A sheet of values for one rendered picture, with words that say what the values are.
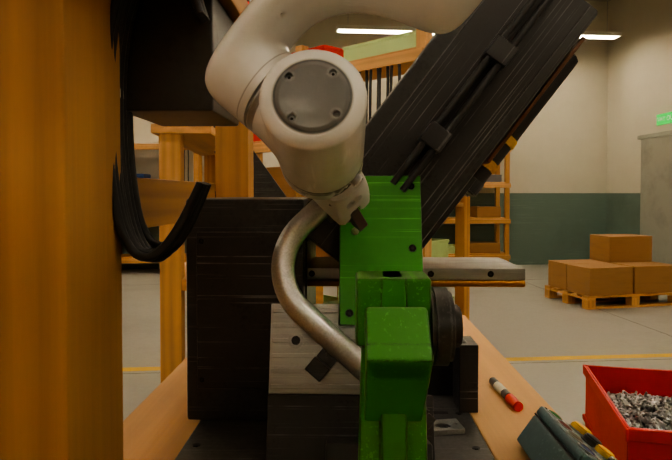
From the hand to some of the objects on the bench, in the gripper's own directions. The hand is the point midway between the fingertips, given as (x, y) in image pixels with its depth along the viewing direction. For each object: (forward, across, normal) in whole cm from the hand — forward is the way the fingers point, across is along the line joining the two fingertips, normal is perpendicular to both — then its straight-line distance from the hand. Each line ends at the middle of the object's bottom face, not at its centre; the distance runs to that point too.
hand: (327, 199), depth 75 cm
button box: (+8, +48, -3) cm, 48 cm away
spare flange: (+19, +33, -9) cm, 39 cm away
